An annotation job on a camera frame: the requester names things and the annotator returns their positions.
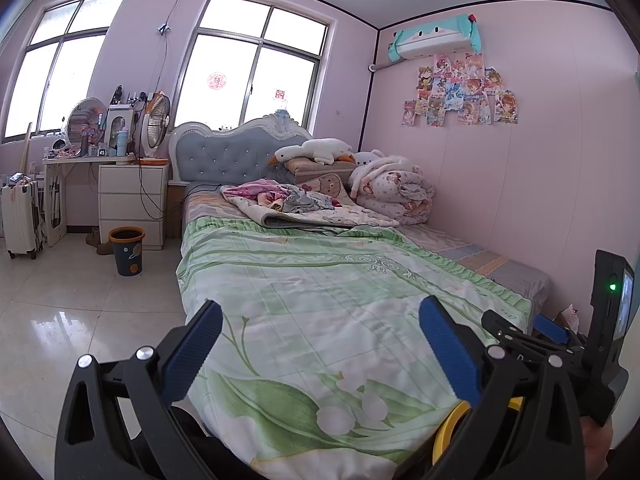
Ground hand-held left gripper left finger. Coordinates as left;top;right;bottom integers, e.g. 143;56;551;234
54;300;223;480

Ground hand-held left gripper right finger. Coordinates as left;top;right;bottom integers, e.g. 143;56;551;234
419;296;587;480

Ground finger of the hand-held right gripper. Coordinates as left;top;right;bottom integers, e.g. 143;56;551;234
532;316;571;343
480;310;588;361

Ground person's right hand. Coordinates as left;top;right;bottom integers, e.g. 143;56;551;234
580;412;613;480

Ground dark orange-rimmed wastebasket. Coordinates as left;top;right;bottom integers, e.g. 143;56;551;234
109;226;146;277

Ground green floral blanket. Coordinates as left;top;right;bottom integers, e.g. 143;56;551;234
175;217;533;466

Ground brown shoes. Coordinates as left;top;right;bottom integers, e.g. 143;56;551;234
85;227;113;256

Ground white drawer nightstand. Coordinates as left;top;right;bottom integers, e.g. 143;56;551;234
97;162;171;251

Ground folded floral quilt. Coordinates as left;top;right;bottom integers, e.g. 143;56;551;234
350;160;436;226

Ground pink clothing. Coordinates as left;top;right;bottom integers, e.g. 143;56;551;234
222;182;288;211

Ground beige printed quilt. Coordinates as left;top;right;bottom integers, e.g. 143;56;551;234
220;185;401;231

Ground grey blue clothing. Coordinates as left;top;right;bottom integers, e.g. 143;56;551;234
280;185;336;213

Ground bed with blue tufted headboard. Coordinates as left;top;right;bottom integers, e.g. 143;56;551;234
167;112;553;466

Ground face print pillow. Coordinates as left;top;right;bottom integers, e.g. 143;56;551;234
300;172;353;206

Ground white pink fleece blanket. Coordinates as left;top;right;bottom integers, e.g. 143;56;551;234
350;149;416;196

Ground brown pillow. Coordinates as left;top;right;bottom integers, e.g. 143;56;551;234
285;156;358;178

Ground white suitcase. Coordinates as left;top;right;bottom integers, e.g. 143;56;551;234
0;180;43;261

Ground white desk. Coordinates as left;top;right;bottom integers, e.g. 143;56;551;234
42;152;138;248

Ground metal grille fan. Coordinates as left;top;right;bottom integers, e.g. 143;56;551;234
139;92;172;167

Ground white goose plush toy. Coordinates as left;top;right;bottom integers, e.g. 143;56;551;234
268;139;357;166

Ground white mirror cabinet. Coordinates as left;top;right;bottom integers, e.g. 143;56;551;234
105;105;136;158

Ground wooden stick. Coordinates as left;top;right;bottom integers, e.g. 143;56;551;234
20;121;33;173

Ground round vanity mirror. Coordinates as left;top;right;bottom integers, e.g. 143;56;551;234
66;97;108;146

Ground large window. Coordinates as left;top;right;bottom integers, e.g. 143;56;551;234
172;0;336;133

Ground side window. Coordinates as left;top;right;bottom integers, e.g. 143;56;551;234
0;0;130;143

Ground air conditioner with teal cover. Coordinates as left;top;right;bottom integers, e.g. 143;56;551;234
389;14;483;61

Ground cluster of wall posters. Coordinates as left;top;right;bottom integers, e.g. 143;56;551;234
400;52;521;128

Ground hanging wall cable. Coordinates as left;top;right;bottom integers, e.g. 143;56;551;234
155;0;186;96

